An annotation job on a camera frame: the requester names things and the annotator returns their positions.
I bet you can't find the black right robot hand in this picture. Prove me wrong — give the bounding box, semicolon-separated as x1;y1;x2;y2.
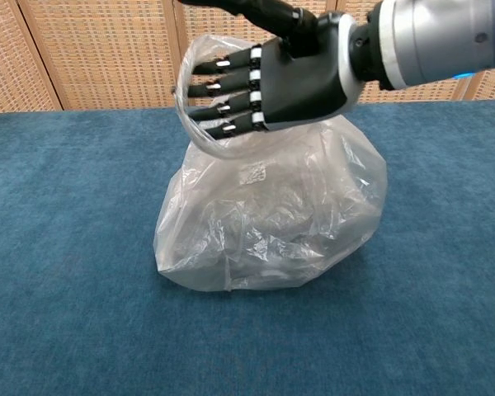
180;0;363;139

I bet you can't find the translucent plastic shopping bag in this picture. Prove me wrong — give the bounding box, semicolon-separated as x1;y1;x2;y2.
153;35;389;295

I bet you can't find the woven bamboo folding screen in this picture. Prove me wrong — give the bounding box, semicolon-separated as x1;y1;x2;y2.
0;0;495;115

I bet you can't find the teal blue table cloth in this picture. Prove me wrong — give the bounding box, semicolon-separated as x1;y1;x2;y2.
0;97;495;396

